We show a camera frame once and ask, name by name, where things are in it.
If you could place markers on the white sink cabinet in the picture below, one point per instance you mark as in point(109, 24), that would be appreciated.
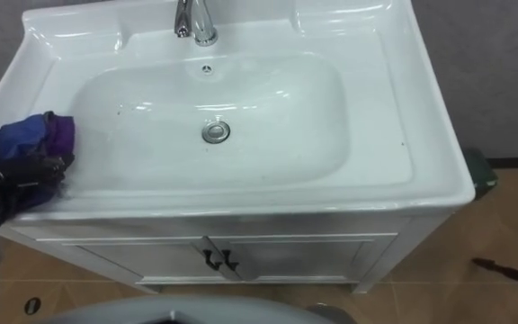
point(286, 180)

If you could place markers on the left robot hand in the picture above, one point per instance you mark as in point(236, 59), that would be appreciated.
point(29, 173)

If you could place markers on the dark green box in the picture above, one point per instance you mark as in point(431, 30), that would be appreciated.
point(481, 173)

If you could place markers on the blue and purple cloth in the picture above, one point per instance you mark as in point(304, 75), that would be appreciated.
point(20, 137)

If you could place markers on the robot body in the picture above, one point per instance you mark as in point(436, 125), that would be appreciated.
point(187, 310)

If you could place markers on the chrome faucet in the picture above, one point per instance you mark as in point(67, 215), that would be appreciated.
point(205, 27)

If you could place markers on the chrome drain plug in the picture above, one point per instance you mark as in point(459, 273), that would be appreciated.
point(216, 132)

